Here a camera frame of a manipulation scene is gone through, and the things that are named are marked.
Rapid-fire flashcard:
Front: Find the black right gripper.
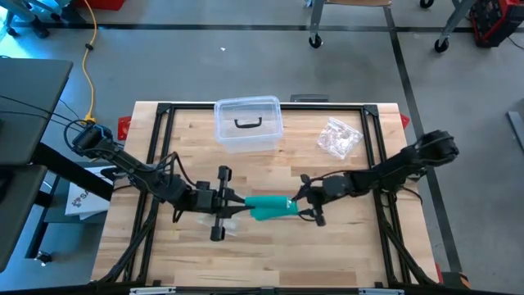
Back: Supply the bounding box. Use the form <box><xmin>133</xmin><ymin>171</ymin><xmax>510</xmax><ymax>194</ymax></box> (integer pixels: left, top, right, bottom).
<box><xmin>291</xmin><ymin>174</ymin><xmax>355</xmax><ymax>228</ymax></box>

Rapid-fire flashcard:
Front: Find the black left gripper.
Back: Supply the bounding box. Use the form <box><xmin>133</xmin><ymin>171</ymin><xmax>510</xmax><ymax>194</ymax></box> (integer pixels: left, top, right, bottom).
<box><xmin>190</xmin><ymin>166</ymin><xmax>255</xmax><ymax>242</ymax></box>

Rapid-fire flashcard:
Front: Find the teal elastic bandage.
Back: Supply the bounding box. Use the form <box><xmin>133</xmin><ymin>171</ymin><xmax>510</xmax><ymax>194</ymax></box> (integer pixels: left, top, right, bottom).
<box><xmin>244</xmin><ymin>195</ymin><xmax>300</xmax><ymax>222</ymax></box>

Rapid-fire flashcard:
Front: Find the clear plastic bag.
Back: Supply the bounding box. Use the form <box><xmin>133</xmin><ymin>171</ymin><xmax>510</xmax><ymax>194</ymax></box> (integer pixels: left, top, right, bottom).
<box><xmin>195</xmin><ymin>215</ymin><xmax>242</xmax><ymax>238</ymax></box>
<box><xmin>316</xmin><ymin>116</ymin><xmax>364</xmax><ymax>161</ymax></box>

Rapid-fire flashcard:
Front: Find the clear plastic storage box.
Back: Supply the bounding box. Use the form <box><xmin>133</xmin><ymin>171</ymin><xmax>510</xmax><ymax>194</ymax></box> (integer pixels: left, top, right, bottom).
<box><xmin>214</xmin><ymin>95</ymin><xmax>284</xmax><ymax>155</ymax></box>

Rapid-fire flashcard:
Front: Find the crumpled clear plastic bag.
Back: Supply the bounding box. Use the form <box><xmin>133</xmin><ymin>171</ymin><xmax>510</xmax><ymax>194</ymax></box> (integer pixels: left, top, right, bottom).
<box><xmin>316</xmin><ymin>116</ymin><xmax>364</xmax><ymax>161</ymax></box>

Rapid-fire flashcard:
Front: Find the silver edge plate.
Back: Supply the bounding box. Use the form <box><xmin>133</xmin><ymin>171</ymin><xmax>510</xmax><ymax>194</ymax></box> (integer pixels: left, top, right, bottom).
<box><xmin>129</xmin><ymin>286</ymin><xmax>177</xmax><ymax>295</ymax></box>
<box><xmin>359</xmin><ymin>288</ymin><xmax>404</xmax><ymax>295</ymax></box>

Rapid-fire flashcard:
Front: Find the white printed box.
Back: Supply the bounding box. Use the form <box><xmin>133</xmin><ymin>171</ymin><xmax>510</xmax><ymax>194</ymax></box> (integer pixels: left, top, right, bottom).
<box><xmin>64</xmin><ymin>166</ymin><xmax>112</xmax><ymax>221</ymax></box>

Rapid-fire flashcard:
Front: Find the grey cart leg with caster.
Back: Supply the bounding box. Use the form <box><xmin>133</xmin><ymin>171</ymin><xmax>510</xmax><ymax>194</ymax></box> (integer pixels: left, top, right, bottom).
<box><xmin>433</xmin><ymin>0</ymin><xmax>478</xmax><ymax>53</ymax></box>
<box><xmin>307</xmin><ymin>0</ymin><xmax>328</xmax><ymax>49</ymax></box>

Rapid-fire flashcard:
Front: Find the grey metal bar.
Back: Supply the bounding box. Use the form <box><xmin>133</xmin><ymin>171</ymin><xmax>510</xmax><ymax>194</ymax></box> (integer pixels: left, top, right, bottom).
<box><xmin>506</xmin><ymin>110</ymin><xmax>524</xmax><ymax>153</ymax></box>

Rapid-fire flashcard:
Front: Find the dark desk top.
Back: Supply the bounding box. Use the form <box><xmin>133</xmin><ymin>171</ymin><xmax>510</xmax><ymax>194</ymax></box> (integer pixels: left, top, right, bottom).
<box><xmin>0</xmin><ymin>163</ymin><xmax>48</xmax><ymax>274</ymax></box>

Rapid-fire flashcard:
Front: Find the grey desk top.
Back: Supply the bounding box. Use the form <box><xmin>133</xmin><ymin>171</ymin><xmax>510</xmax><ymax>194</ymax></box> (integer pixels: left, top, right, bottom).
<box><xmin>0</xmin><ymin>57</ymin><xmax>74</xmax><ymax>166</ymax></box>

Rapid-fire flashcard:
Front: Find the red plastic tote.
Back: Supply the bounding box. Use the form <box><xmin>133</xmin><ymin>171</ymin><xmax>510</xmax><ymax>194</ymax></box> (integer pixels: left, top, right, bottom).
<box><xmin>73</xmin><ymin>0</ymin><xmax>126</xmax><ymax>11</ymax></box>

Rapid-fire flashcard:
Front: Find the red and black crate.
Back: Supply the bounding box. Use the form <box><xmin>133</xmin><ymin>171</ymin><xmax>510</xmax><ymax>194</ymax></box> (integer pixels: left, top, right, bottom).
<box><xmin>468</xmin><ymin>0</ymin><xmax>524</xmax><ymax>48</ymax></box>

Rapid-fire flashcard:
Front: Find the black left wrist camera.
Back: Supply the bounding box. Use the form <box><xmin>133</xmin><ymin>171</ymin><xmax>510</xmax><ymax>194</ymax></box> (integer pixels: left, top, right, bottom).
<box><xmin>195</xmin><ymin>179</ymin><xmax>219</xmax><ymax>194</ymax></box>

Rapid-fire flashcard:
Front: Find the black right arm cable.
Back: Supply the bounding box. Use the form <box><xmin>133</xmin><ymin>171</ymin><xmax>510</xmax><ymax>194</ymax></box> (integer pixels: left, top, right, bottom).
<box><xmin>301</xmin><ymin>169</ymin><xmax>372</xmax><ymax>184</ymax></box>

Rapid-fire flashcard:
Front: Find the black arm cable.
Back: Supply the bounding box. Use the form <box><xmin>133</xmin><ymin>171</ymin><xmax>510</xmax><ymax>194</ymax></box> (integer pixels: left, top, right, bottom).
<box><xmin>301</xmin><ymin>169</ymin><xmax>372</xmax><ymax>184</ymax></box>
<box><xmin>63</xmin><ymin>118</ymin><xmax>99</xmax><ymax>143</ymax></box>

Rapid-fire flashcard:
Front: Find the black storage box handle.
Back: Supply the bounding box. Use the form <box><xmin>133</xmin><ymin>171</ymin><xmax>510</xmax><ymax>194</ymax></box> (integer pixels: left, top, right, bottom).
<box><xmin>233</xmin><ymin>116</ymin><xmax>264</xmax><ymax>129</ymax></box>

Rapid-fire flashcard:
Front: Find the dark grey edge bracket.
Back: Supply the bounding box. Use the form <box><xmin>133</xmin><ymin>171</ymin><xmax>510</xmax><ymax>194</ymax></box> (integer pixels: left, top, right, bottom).
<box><xmin>289</xmin><ymin>93</ymin><xmax>331</xmax><ymax>103</ymax></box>

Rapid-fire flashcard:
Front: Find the black aluminium table frame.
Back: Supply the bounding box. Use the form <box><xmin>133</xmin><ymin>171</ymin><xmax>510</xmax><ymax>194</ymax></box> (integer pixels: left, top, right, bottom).
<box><xmin>92</xmin><ymin>101</ymin><xmax>441</xmax><ymax>288</ymax></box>

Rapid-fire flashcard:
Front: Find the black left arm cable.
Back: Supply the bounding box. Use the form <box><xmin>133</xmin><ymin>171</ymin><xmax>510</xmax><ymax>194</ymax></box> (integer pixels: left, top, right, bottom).
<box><xmin>63</xmin><ymin>118</ymin><xmax>99</xmax><ymax>143</ymax></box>

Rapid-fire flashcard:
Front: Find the yellow extension cable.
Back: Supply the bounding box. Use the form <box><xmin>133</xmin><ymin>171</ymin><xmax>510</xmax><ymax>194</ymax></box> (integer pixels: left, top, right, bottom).
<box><xmin>79</xmin><ymin>0</ymin><xmax>100</xmax><ymax>124</ymax></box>

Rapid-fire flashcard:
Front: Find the thin black desk cable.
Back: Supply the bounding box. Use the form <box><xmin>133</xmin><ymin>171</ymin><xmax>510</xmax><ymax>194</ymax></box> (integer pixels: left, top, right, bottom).
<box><xmin>0</xmin><ymin>109</ymin><xmax>75</xmax><ymax>132</ymax></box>
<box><xmin>0</xmin><ymin>93</ymin><xmax>83</xmax><ymax>128</ymax></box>

